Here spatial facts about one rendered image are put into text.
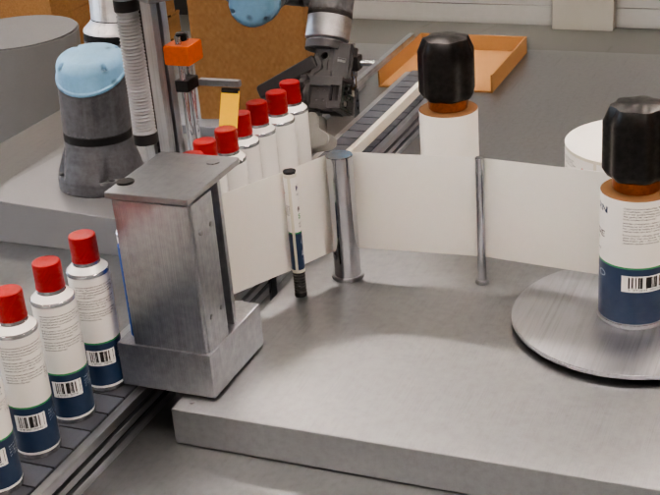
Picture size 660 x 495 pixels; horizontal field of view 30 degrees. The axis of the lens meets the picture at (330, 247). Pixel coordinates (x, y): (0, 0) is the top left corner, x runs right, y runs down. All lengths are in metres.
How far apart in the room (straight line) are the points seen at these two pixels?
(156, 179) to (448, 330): 0.44
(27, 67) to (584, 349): 3.02
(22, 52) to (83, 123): 2.20
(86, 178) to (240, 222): 0.52
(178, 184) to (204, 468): 0.34
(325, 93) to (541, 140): 0.53
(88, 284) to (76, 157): 0.64
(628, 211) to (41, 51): 3.03
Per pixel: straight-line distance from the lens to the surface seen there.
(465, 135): 1.84
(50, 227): 2.10
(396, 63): 2.85
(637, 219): 1.53
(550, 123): 2.49
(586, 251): 1.67
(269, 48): 2.49
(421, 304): 1.69
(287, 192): 1.66
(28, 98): 4.34
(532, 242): 1.69
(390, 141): 2.30
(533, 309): 1.64
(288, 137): 1.94
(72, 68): 2.08
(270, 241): 1.68
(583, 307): 1.65
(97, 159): 2.10
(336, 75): 2.05
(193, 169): 1.48
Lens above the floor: 1.67
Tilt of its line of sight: 25 degrees down
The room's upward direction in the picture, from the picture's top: 5 degrees counter-clockwise
